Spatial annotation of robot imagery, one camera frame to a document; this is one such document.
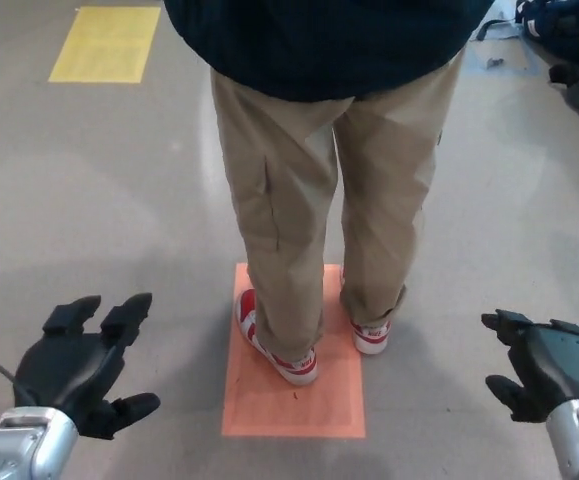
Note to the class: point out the person's right red white sneaker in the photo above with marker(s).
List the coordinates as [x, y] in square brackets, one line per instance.
[371, 337]

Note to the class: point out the small dark floor scrap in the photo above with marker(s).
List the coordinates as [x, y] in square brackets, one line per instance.
[494, 62]

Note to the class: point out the person's left red white sneaker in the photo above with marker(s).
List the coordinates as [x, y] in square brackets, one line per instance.
[294, 370]

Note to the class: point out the yellow floor sheet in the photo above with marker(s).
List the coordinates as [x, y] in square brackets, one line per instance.
[104, 45]

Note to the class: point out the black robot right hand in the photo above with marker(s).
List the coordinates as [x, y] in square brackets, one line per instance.
[564, 365]

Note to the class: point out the person's red white sneaker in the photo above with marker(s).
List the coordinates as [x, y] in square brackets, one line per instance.
[371, 337]
[294, 370]

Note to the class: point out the navy blue backpack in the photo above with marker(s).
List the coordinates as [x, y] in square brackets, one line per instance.
[569, 25]

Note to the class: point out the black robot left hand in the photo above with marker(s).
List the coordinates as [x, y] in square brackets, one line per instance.
[69, 370]

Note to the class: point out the orange floor sheet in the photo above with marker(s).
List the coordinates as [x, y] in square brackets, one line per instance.
[329, 400]

